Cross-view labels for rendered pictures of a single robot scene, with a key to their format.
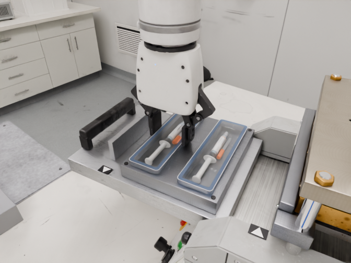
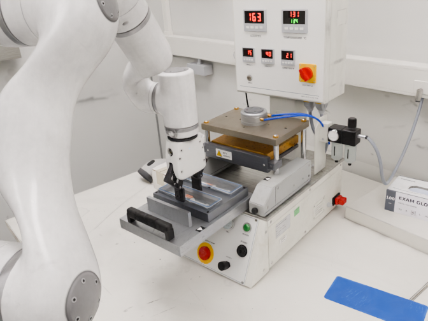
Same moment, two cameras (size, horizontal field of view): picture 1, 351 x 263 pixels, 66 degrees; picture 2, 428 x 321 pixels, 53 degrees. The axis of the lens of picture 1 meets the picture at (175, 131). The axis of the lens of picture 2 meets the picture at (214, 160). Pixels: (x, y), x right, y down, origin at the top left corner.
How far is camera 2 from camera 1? 100 cm
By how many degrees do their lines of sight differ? 65
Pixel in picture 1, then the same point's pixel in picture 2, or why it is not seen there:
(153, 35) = (193, 131)
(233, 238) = (269, 184)
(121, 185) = (214, 225)
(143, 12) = (187, 123)
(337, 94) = (222, 125)
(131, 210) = (176, 293)
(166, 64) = (193, 144)
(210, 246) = (270, 191)
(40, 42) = not seen: outside the picture
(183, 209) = (241, 204)
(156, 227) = (199, 279)
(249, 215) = not seen: hidden behind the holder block
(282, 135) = not seen: hidden behind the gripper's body
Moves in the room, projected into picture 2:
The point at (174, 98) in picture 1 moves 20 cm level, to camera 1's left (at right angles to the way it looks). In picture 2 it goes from (199, 161) to (176, 200)
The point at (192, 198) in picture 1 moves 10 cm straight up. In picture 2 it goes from (240, 195) to (238, 160)
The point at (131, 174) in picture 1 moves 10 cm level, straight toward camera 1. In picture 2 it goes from (214, 213) to (254, 211)
